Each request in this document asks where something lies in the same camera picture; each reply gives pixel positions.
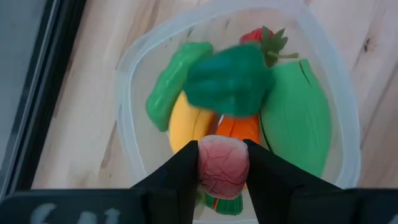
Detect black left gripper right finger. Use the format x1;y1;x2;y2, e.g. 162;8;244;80
243;139;343;224

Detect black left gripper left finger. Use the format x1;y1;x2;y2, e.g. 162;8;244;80
130;140;200;224

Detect small pink toy fruit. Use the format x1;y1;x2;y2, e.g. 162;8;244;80
198;134;251;200

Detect yellow toy banana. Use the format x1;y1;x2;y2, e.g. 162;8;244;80
168;91;219;154

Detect green toy corn cob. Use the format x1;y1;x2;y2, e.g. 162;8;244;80
259;58;332;179

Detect orange toy carrot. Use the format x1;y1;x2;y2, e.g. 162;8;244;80
203;114;261;216

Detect green toy pea pod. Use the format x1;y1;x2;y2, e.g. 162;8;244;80
146;41;215;133

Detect dark green toy bell pepper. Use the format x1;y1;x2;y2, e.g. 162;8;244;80
183;44;275;118

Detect red toy strawberry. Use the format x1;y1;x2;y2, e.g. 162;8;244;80
239;26;300;68

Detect clear plastic tupperware container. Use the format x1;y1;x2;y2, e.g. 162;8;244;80
114;0;362;224

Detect black aluminium table frame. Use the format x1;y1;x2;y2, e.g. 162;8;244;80
0;0;87;200

